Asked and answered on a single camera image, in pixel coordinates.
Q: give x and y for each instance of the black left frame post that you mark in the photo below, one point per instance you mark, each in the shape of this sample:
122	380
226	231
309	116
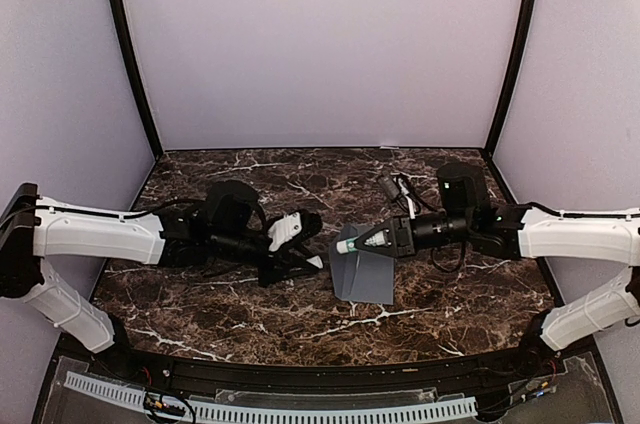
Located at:
134	77

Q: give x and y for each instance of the white green glue stick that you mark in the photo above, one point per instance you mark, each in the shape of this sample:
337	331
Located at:
353	244

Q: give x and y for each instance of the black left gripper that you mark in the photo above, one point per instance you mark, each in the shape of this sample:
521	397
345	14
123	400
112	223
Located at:
279	269

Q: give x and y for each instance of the grey envelope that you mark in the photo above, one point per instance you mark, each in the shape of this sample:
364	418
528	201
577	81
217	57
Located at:
360	276

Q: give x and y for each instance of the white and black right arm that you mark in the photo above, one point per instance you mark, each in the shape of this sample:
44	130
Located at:
516	231

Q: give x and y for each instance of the black table edge rail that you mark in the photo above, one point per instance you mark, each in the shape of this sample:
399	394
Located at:
484	373

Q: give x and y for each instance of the black frame post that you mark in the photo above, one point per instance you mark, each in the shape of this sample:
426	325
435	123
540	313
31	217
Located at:
134	77
518	46

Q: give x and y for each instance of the black right frame post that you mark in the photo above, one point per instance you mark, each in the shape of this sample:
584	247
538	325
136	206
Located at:
518	46

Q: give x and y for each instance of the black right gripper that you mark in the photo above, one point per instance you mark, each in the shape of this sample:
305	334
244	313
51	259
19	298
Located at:
401	239

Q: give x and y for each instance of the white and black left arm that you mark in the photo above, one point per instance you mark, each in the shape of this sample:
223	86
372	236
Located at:
229	224

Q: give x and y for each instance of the white glue stick cap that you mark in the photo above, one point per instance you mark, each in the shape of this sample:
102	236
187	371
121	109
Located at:
315	261

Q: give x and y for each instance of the grey slotted cable duct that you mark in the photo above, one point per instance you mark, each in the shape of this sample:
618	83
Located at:
233	406

